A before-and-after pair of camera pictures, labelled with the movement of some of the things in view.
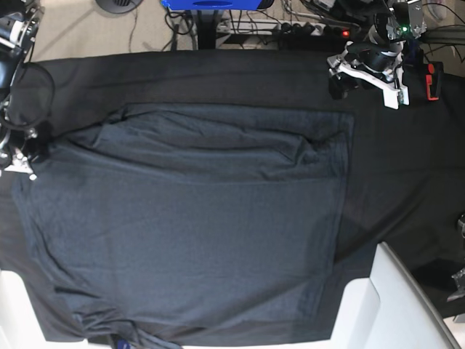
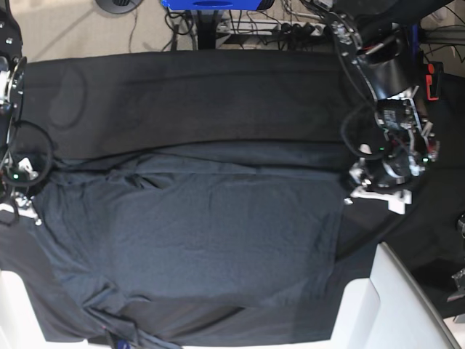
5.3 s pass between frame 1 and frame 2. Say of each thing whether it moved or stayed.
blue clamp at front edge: stayed
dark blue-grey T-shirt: moved
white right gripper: moved
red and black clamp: stayed
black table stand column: stayed
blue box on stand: stayed
